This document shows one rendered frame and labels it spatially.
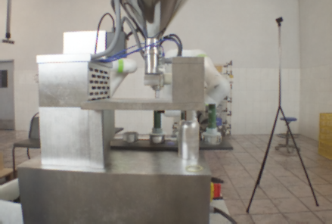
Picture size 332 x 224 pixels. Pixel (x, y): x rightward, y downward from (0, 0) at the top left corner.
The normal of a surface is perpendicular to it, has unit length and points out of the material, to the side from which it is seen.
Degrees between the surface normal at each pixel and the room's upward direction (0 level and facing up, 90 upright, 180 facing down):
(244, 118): 90
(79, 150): 90
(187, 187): 90
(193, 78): 90
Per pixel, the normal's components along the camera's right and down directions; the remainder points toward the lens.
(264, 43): -0.05, 0.05
